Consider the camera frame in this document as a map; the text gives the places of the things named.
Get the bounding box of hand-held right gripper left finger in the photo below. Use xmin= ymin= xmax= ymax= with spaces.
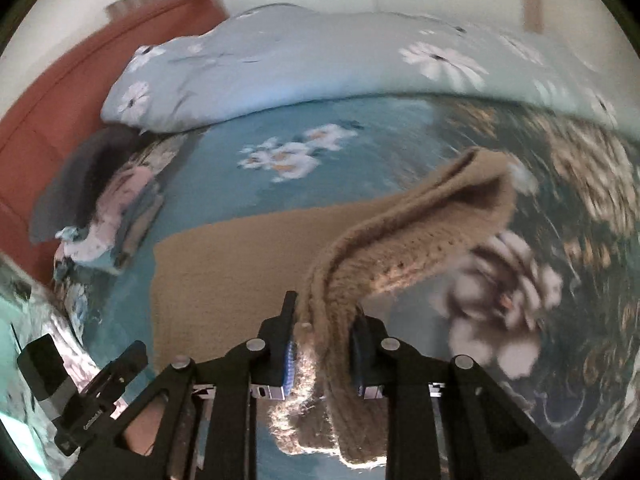
xmin=62 ymin=290 xmax=301 ymax=480

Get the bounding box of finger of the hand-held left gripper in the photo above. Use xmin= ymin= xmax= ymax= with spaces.
xmin=90 ymin=340 xmax=150 ymax=408

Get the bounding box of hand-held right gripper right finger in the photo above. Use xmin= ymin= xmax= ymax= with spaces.
xmin=348 ymin=311 xmax=583 ymax=480

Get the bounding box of brown knitted sweater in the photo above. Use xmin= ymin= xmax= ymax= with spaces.
xmin=152 ymin=146 xmax=518 ymax=466

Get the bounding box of pink floral folded garment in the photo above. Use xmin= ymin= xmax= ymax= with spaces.
xmin=54 ymin=166 xmax=167 ymax=267

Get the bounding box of grey folded garment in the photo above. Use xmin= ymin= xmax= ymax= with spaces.
xmin=29 ymin=124 xmax=151 ymax=247

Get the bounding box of teal floral bed sheet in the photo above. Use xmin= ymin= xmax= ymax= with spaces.
xmin=0 ymin=94 xmax=640 ymax=480

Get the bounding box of red headboard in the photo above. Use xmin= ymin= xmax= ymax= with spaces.
xmin=0 ymin=0 xmax=232 ymax=286

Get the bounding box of light blue floral quilt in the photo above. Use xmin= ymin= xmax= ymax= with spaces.
xmin=100 ymin=2 xmax=625 ymax=135

